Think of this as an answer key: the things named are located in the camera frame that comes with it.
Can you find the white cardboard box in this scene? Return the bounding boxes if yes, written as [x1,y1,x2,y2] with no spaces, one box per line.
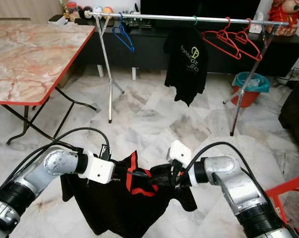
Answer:
[49,14,68,25]

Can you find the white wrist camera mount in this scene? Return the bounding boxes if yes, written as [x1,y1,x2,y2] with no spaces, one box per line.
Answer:
[84,151,116,185]
[167,140,193,174]

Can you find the red fortune figurine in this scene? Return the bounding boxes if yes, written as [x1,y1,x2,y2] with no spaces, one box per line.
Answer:
[267,0,299,36]

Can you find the black shirt green logo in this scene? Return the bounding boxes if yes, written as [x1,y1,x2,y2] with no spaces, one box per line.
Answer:
[163,26,209,107]

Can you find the red plastic stool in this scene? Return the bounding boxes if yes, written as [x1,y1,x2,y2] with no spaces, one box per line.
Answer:
[265,172,299,231]

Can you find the black flat television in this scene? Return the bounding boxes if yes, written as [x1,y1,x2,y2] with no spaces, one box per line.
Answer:
[140,0,261,20]

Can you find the blue plastic hanger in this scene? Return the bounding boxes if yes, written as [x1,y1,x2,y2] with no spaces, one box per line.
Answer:
[112,17,135,54]

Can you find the black round plush toy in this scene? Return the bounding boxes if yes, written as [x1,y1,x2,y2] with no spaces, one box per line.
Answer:
[81,6,93,19]

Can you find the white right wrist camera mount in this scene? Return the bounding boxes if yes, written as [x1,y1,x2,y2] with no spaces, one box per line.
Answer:
[167,140,193,174]

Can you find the red bucket teal bag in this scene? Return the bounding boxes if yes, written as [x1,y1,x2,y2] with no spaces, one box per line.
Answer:
[231,72,270,109]

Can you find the black shirt red collar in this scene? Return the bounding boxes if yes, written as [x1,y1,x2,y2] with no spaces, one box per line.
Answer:
[60,150,197,238]

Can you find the black television console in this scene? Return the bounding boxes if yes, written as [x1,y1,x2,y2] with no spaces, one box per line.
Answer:
[81,19,299,78]

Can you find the light wooden cabinet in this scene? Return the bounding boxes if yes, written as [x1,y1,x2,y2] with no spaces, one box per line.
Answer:
[0,0,63,21]

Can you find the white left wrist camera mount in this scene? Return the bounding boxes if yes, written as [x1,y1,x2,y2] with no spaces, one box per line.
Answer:
[84,151,116,185]

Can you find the silver metal clothes rack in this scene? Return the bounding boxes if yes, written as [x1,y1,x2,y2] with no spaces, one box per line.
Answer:
[88,11,290,136]

